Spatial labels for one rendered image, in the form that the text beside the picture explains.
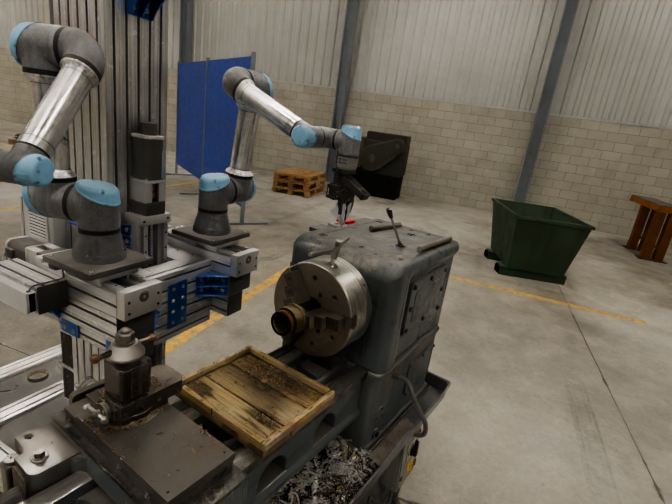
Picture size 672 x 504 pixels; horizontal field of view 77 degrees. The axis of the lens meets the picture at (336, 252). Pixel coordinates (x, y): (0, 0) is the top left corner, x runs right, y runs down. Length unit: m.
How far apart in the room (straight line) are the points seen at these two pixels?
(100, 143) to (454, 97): 10.25
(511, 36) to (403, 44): 2.47
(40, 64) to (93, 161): 0.37
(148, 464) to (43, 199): 0.84
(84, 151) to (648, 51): 11.20
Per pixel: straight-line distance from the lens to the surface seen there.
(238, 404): 1.28
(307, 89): 12.27
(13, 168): 1.22
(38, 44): 1.46
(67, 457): 1.16
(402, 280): 1.38
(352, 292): 1.30
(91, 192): 1.42
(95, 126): 1.67
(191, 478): 0.98
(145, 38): 1.72
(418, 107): 11.42
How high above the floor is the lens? 1.67
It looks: 17 degrees down
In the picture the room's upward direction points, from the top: 8 degrees clockwise
